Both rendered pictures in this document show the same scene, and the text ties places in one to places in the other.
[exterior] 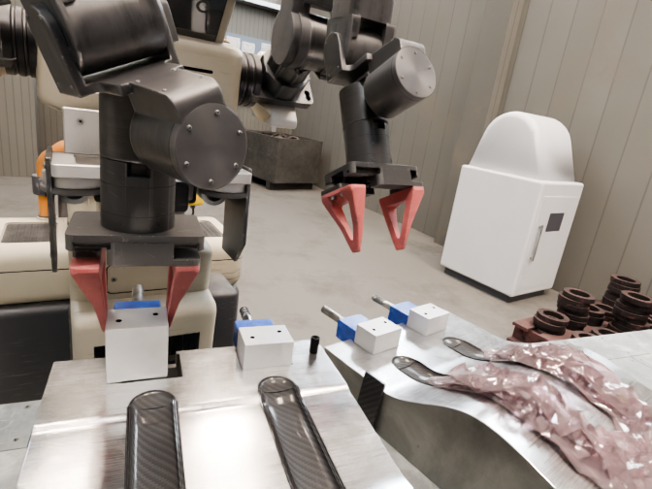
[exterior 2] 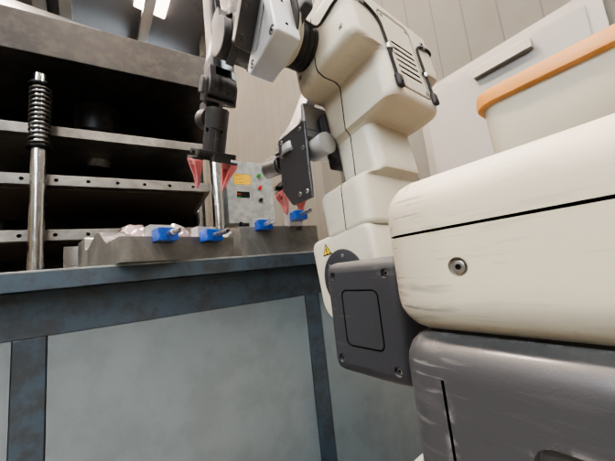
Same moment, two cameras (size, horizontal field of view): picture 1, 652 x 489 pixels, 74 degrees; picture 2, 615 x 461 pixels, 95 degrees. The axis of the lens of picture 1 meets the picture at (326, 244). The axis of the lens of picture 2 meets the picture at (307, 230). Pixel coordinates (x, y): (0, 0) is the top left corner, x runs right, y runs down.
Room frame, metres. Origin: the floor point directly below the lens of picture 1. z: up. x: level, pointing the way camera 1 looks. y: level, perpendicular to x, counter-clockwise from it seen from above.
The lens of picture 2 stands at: (1.25, 0.11, 0.75)
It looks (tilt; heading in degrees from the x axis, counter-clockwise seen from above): 8 degrees up; 175
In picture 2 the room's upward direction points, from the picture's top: 6 degrees counter-clockwise
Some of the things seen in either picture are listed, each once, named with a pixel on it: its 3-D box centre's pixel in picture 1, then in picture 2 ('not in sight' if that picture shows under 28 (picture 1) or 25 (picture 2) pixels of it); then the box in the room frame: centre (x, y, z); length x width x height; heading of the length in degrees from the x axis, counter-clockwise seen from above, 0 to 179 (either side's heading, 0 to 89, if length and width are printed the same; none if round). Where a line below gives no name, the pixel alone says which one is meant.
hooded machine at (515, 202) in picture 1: (514, 204); not in sight; (3.31, -1.39, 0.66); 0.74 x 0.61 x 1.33; 33
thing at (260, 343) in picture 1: (253, 334); (264, 224); (0.43, 0.07, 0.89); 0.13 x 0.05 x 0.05; 24
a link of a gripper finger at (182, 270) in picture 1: (153, 279); (289, 200); (0.35, 0.15, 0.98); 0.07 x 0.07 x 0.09; 25
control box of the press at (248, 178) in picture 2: not in sight; (253, 277); (-0.56, -0.08, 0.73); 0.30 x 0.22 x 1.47; 114
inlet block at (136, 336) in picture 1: (138, 317); (299, 215); (0.38, 0.18, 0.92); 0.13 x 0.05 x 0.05; 25
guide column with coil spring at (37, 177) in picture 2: not in sight; (37, 214); (-0.01, -0.91, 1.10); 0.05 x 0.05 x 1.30
